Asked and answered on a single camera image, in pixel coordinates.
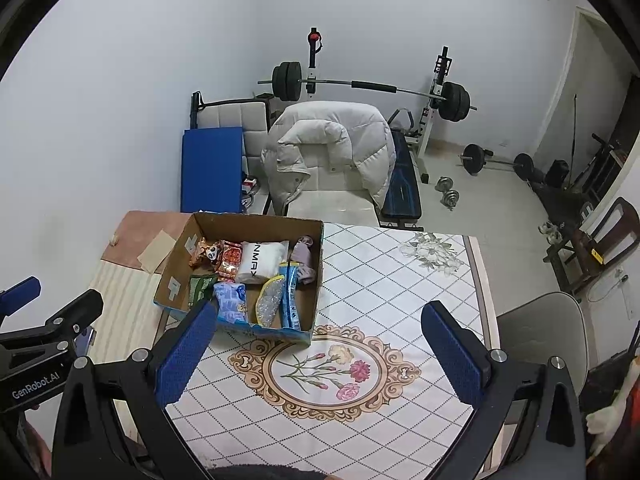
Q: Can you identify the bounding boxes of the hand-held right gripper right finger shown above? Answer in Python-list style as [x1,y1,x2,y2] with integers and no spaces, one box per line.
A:
[420,300,588,480]

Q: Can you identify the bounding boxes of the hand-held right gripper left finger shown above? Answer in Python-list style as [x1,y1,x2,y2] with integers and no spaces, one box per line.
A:
[50,299,219,480]

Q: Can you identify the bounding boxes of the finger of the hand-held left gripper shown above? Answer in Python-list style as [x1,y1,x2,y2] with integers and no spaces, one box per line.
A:
[0,275,43,317]
[42,288,105,344]

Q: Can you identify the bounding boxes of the green snack packet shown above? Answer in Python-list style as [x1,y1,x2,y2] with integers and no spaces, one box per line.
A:
[188,274,219,312]

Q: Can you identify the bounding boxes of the blue and white tissue pack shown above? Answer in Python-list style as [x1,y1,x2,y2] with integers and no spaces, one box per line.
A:
[213,281,248,329]

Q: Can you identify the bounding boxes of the cardboard box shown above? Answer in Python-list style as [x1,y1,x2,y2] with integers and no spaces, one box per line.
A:
[152,212,326,346]

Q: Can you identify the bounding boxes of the clear plastic bag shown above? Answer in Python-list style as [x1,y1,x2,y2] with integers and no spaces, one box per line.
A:
[255,274,284,329]

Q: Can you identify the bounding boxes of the orange snack packet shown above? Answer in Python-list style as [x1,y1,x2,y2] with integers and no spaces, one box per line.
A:
[189,238,224,269]

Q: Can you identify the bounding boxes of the red snack packet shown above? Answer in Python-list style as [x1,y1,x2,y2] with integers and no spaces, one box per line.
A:
[218,241,244,282]

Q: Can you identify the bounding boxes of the white soft packet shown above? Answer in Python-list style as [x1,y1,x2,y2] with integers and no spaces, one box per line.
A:
[234,240,291,284]

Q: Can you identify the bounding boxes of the long blue packet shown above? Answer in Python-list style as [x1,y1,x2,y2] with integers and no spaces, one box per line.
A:
[278,259,302,332]

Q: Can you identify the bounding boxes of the purple scrunchie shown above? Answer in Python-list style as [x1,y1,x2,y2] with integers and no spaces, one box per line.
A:
[291,234,319,287]

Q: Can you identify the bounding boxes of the blue grey phone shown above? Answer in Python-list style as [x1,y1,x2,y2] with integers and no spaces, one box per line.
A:
[74,324,97,357]

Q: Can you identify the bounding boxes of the grey shell chair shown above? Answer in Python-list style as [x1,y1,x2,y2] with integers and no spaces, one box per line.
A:
[494,291,591,412]

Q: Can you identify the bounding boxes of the beige card sheet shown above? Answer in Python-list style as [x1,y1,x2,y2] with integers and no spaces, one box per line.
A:
[137,228,176,274]

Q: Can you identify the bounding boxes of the pink mat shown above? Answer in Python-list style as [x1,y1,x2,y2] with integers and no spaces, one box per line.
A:
[99,209,194,264]

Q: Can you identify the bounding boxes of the white plush toy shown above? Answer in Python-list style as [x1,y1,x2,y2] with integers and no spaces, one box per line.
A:
[585,354,640,467]

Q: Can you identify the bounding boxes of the black blue weight bench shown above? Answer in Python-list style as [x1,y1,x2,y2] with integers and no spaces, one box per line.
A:
[379,108,424,232]

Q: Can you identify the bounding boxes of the small red white boxes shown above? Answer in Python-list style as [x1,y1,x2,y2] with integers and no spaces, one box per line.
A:
[241,173,261,206]

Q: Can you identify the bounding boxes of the blue folded mat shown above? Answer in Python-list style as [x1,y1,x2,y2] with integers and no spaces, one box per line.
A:
[179,127,247,214]

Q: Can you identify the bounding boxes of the dark wooden chair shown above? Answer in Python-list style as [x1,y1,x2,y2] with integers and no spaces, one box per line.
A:
[544,197,640,292]

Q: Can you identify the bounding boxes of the white padded chair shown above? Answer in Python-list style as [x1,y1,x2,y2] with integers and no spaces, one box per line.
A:
[286,189,379,229]

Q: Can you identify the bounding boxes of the short barbell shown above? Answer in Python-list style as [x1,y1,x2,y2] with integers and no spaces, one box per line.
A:
[457,143,535,182]

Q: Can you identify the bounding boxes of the black weight plate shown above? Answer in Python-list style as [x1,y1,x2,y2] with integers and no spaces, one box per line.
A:
[544,158,571,189]

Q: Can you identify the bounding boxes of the black metal stand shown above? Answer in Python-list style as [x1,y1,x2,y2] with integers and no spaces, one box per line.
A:
[189,90,209,131]

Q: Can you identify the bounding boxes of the white down jacket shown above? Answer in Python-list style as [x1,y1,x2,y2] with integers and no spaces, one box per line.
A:
[260,101,397,212]

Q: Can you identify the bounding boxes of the white bench press rack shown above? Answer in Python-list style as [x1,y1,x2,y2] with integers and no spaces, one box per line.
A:
[305,26,451,186]

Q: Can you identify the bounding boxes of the long barbell with black plates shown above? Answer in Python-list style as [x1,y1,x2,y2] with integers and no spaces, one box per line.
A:
[257,61,479,124]

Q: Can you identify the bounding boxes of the black floor cable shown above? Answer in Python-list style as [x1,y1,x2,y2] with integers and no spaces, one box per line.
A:
[587,269,631,304]

